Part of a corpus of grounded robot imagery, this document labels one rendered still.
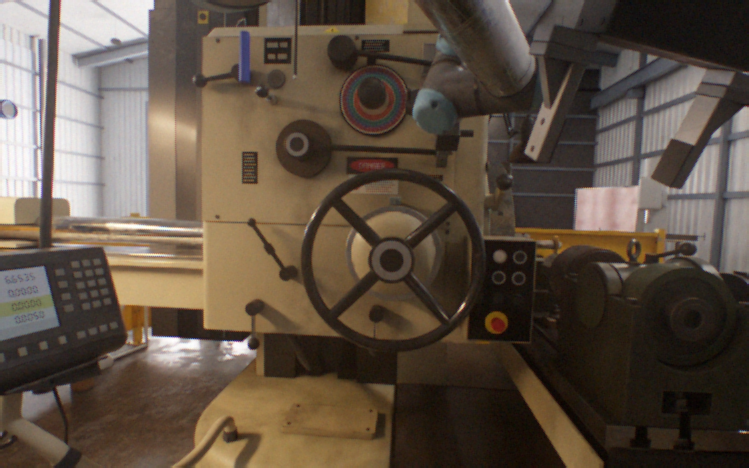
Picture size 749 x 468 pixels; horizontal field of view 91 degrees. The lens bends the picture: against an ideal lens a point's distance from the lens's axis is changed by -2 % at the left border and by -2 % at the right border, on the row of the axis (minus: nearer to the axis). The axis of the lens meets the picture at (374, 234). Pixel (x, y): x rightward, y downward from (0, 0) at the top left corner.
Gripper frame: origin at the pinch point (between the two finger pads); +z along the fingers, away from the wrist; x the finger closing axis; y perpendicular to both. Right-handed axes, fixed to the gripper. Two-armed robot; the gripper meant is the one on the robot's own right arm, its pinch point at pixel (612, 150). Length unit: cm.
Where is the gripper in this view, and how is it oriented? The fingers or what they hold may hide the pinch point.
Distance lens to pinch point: 40.4
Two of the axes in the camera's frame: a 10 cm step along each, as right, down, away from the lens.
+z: -1.9, 8.7, 4.5
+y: 0.4, 4.6, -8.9
